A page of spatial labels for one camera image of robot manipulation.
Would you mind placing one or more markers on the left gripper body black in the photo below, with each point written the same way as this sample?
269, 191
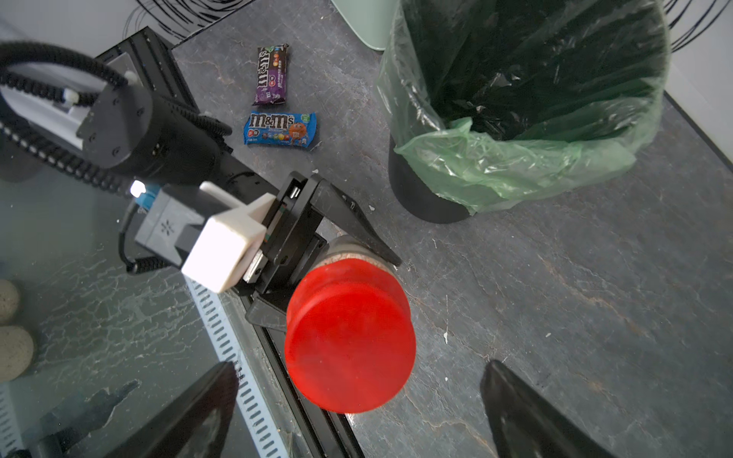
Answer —
291, 240

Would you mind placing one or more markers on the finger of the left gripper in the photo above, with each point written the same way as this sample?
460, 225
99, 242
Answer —
339, 208
268, 310

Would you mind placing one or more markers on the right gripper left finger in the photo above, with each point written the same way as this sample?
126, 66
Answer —
194, 425

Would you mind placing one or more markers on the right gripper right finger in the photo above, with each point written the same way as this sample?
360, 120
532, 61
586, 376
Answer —
524, 424

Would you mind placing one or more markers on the oatmeal jar clear plastic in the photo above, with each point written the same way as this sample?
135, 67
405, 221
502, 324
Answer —
345, 248

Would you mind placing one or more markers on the red jar lid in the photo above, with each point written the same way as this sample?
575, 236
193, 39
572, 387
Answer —
350, 342

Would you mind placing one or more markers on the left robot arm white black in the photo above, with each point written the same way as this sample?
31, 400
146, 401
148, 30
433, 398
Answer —
131, 135

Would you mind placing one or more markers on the blue m&m's candy bag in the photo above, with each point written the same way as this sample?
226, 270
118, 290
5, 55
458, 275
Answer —
280, 129

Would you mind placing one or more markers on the purple candy bar wrapper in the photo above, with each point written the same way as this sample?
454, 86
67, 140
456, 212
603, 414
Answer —
271, 69

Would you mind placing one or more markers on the mint green toaster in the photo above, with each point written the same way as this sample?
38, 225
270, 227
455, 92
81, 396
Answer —
370, 20

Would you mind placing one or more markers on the grey slotted cable duct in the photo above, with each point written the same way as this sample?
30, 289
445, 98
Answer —
250, 401

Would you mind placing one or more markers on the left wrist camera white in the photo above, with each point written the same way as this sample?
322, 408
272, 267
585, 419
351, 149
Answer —
208, 234

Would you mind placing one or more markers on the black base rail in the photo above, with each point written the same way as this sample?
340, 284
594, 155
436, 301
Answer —
327, 434

